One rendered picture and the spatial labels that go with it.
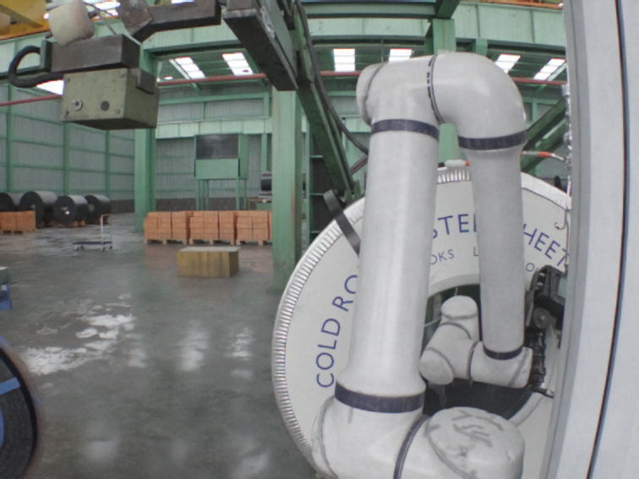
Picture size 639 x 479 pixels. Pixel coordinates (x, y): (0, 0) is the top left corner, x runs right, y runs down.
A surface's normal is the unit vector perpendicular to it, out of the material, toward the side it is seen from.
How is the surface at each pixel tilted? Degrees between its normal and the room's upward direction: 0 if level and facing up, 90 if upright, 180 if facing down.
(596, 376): 90
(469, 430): 5
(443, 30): 90
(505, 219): 109
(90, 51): 90
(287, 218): 90
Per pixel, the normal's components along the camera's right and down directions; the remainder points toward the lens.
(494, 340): -0.63, 0.43
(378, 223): -0.67, -0.11
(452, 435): 0.00, -0.97
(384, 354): -0.20, -0.07
